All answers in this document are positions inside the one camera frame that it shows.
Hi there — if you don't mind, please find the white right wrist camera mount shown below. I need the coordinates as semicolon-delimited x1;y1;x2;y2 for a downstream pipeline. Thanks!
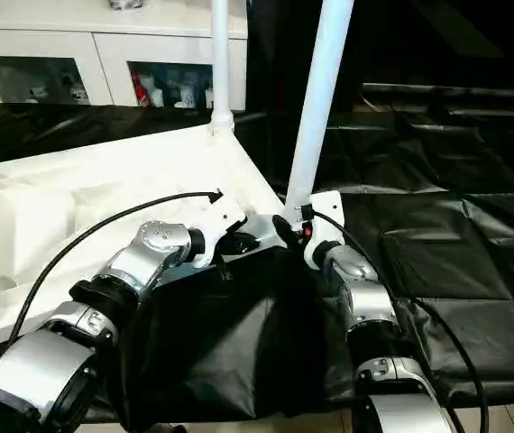
302;190;344;270

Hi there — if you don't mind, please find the black table mat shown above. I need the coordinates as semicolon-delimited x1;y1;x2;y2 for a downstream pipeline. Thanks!
0;95;514;425

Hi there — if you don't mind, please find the long black bar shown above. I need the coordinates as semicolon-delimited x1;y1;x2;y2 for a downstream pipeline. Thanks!
361;83;514;103

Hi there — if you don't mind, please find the white glass-door cabinet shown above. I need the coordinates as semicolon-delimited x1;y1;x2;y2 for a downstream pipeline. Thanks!
0;0;251;112

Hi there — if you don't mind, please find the white plastic table top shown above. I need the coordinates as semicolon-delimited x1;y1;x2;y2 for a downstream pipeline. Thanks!
0;126;296;362

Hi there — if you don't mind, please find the white plastic table leg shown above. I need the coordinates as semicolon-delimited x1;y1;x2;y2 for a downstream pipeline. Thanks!
284;0;355;223
208;0;237;136

